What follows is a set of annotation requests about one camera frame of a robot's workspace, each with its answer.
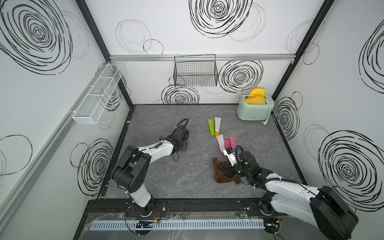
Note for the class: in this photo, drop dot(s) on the yellow toast slice back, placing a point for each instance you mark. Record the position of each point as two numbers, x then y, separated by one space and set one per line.
258 92

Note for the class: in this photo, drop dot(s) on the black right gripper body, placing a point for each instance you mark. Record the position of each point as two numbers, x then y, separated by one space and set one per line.
237 170

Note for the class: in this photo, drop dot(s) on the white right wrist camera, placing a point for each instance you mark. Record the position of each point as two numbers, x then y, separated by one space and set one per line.
230 154

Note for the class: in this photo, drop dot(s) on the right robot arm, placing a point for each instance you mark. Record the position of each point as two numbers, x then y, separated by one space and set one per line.
321 207

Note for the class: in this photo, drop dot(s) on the brown cloth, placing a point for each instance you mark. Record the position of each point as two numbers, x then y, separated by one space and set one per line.
220 177

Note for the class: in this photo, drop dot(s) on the white pink-cap toothpaste tube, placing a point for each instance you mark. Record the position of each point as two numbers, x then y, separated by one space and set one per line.
221 142

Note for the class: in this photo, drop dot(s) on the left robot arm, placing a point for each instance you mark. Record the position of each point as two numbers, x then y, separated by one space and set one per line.
130 171

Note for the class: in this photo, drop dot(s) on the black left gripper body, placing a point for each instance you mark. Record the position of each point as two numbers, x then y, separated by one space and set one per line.
181 144

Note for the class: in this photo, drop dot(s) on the green toothpaste tube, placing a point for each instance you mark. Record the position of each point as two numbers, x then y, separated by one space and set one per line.
211 124

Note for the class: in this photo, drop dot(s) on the yellow toast slice front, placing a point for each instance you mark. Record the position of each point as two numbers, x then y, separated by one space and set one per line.
256 100

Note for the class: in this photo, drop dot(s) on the black wire wall basket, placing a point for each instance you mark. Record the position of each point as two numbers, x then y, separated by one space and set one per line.
195 71

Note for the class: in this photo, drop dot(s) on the yellow toast slice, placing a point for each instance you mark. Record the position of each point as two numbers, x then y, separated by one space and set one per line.
258 92
256 100

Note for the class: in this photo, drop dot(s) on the white wire wall basket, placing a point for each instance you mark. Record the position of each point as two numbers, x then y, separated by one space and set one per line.
97 98

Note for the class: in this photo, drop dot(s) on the grey slotted cable duct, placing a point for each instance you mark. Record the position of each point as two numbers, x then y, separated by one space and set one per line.
220 224

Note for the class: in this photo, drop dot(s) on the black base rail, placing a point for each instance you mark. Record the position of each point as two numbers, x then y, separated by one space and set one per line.
165 207

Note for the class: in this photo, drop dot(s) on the crimson pink toothpaste tube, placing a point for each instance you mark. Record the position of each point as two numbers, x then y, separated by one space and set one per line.
227 143

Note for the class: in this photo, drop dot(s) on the magenta toothpaste tube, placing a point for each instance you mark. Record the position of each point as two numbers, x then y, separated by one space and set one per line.
233 141

